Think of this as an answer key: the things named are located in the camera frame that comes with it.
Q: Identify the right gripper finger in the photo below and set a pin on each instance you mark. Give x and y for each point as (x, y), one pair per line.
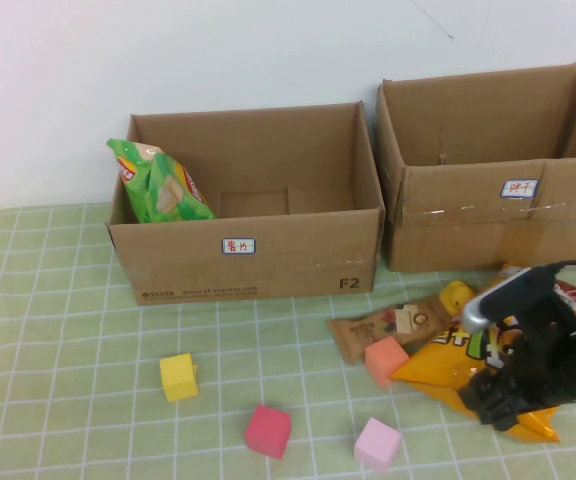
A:
(503, 414)
(483, 391)

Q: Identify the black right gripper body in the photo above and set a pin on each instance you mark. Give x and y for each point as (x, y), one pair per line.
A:
(538, 360)

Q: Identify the yellow-orange chip bag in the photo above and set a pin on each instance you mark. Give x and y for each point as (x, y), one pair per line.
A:
(433, 370)

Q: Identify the brown snack bar packet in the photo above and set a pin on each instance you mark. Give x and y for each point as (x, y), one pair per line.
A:
(363, 332)

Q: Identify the green Lay's chip bag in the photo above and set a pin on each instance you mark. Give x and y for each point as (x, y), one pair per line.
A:
(163, 195)

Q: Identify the yellow rubber duck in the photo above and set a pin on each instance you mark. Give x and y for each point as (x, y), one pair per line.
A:
(455, 296)

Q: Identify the orange foam cube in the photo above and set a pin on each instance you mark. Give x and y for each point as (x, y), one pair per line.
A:
(385, 361)

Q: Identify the pink foam cube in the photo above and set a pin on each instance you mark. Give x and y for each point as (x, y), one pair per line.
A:
(377, 445)

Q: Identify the green checked tablecloth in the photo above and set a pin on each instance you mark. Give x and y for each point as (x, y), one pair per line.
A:
(43, 350)

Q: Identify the taped cardboard box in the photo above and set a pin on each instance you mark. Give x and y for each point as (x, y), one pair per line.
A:
(458, 240)

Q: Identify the white label on taped box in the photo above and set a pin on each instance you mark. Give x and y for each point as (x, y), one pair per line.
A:
(519, 189)

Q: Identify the red foam cube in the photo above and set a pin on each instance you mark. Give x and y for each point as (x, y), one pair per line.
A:
(268, 431)

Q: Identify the yellow foam cube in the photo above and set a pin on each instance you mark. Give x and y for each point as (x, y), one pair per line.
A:
(178, 377)

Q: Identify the cardboard box with F2 print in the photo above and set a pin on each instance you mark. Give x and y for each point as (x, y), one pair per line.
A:
(288, 272)

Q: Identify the white label on F2 box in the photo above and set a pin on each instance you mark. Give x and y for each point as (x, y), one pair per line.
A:
(238, 246)

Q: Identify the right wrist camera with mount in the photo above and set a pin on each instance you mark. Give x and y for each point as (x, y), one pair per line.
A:
(508, 297)

